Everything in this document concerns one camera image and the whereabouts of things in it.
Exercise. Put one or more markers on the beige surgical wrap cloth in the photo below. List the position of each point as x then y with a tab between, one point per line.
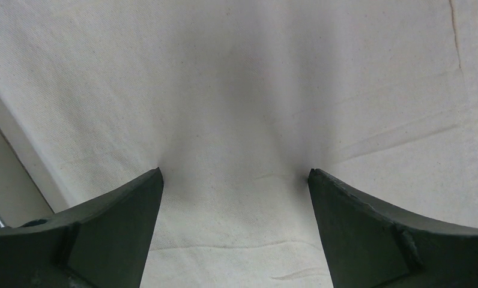
235	102

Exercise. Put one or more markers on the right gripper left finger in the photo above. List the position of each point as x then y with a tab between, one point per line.
103	242

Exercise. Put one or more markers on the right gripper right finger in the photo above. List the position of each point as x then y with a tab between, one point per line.
369	242

